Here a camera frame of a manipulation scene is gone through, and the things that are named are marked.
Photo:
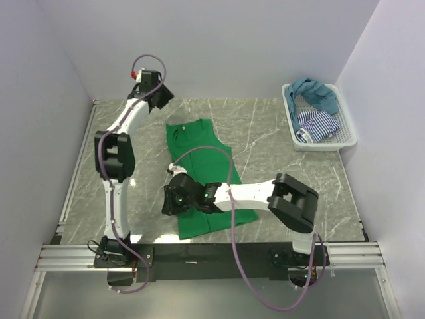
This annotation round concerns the striped tank top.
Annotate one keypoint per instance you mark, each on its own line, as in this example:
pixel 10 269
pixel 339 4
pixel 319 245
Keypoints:
pixel 315 126

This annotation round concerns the green tank top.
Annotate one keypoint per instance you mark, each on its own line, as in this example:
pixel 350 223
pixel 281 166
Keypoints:
pixel 204 166

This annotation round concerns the blue tank top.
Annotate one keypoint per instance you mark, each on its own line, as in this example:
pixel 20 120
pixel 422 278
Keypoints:
pixel 314 93

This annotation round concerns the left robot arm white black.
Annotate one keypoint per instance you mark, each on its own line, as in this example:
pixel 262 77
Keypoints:
pixel 115 162

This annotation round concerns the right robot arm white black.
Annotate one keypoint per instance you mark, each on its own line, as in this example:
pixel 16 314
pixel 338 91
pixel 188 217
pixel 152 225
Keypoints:
pixel 293 203

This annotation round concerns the aluminium rail frame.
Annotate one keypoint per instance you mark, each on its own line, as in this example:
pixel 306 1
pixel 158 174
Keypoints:
pixel 66 284

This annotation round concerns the black base beam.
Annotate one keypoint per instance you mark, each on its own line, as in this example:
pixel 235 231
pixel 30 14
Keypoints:
pixel 212 260

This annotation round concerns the white plastic basket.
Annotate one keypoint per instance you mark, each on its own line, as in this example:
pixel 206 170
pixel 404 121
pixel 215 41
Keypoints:
pixel 345 136

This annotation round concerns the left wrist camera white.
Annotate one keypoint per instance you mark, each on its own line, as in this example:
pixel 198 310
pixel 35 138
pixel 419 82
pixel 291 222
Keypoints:
pixel 137 75

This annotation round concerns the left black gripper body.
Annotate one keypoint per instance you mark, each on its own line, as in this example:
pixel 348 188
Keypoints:
pixel 159 83

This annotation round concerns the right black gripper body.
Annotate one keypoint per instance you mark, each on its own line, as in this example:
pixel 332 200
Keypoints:
pixel 176 204

